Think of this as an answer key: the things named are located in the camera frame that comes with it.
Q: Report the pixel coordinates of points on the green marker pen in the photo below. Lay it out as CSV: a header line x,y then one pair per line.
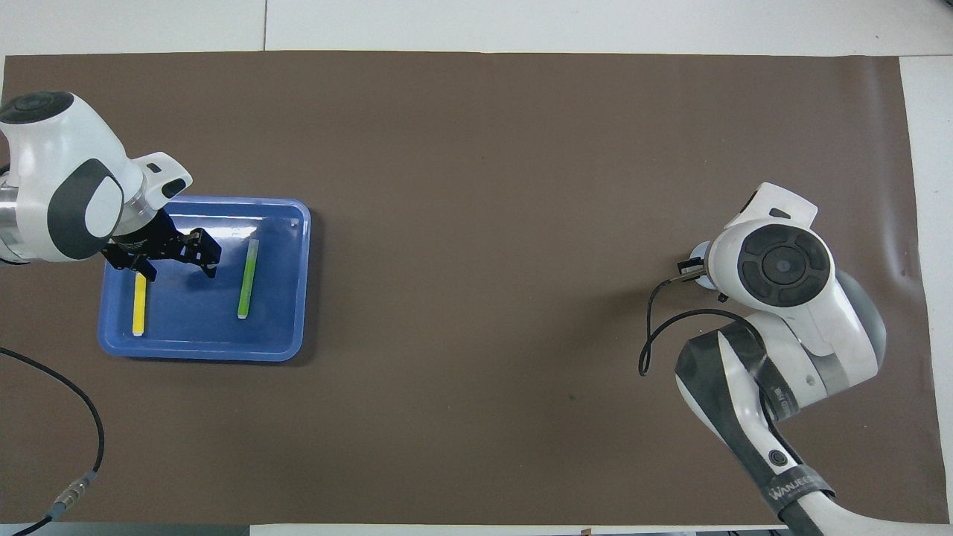
x,y
248,279

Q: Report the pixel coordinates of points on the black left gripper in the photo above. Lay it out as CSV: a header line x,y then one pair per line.
x,y
149,242

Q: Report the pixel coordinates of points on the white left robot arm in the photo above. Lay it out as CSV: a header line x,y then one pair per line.
x,y
52,179

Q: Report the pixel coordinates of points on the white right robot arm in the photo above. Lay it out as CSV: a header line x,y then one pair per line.
x,y
782,298

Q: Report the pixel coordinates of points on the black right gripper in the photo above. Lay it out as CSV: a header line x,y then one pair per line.
x,y
691,268

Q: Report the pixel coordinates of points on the brown table mat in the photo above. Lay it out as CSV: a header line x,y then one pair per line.
x,y
476,149

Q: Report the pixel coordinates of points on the yellow marker pen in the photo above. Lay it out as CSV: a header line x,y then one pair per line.
x,y
139,309

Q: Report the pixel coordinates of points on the blue plastic tray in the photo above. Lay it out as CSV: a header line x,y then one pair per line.
x,y
193,327

